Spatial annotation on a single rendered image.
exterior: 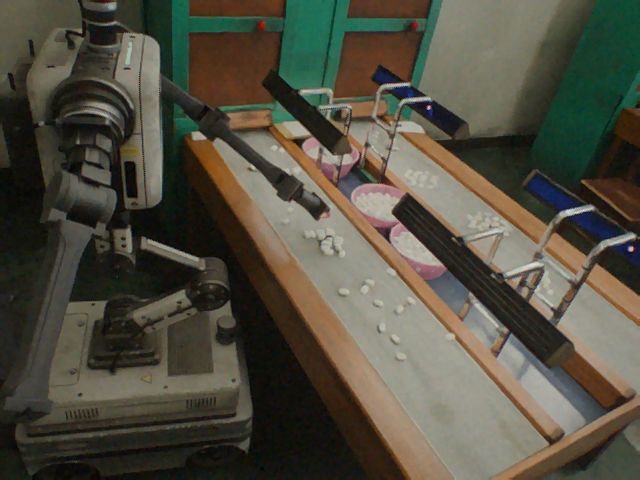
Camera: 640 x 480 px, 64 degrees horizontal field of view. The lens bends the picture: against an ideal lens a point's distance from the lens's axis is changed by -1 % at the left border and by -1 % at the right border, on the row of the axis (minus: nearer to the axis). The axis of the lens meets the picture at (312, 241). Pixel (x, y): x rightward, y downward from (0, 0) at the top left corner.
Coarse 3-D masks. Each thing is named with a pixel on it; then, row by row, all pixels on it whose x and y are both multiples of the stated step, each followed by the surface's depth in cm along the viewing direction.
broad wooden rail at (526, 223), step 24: (384, 120) 279; (432, 144) 261; (456, 168) 244; (480, 192) 229; (504, 216) 219; (528, 216) 218; (552, 240) 206; (576, 264) 195; (600, 288) 186; (624, 288) 188; (624, 312) 179
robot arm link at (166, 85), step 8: (160, 80) 160; (168, 80) 164; (168, 88) 164; (176, 88) 167; (168, 96) 166; (176, 96) 168; (184, 96) 171; (192, 96) 177; (184, 104) 173; (192, 104) 175; (200, 104) 178; (184, 112) 182; (192, 112) 177; (200, 112) 182; (208, 112) 178; (216, 112) 177; (200, 120) 184; (208, 120) 178; (216, 120) 178; (208, 128) 178
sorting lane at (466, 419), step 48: (288, 240) 185; (336, 288) 169; (384, 288) 172; (384, 336) 155; (432, 336) 158; (432, 384) 143; (480, 384) 146; (432, 432) 131; (480, 432) 133; (528, 432) 135
